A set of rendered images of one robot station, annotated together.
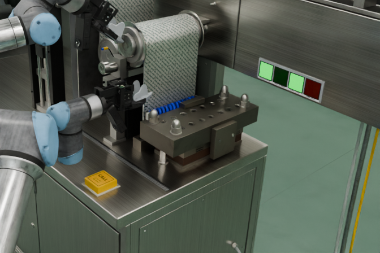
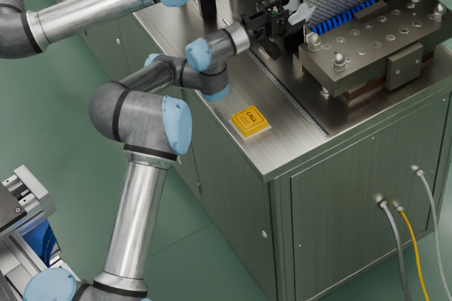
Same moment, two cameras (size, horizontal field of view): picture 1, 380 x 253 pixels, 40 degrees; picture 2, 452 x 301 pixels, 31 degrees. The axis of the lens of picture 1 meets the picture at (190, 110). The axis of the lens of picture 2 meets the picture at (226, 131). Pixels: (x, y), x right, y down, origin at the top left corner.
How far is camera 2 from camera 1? 0.75 m
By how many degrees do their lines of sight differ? 28
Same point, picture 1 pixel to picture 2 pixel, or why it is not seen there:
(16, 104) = not seen: outside the picture
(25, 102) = not seen: outside the picture
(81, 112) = (224, 52)
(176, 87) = not seen: outside the picture
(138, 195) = (290, 141)
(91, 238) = (242, 170)
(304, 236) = not seen: outside the picture
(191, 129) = (360, 60)
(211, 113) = (391, 32)
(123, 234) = (272, 184)
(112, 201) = (259, 149)
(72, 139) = (215, 78)
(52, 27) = not seen: outside the picture
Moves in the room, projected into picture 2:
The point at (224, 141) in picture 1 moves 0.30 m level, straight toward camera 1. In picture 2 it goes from (404, 70) to (379, 157)
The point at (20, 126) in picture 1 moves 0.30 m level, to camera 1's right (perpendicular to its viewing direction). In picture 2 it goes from (150, 121) to (292, 142)
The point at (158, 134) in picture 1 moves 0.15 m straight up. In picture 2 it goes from (318, 67) to (318, 23)
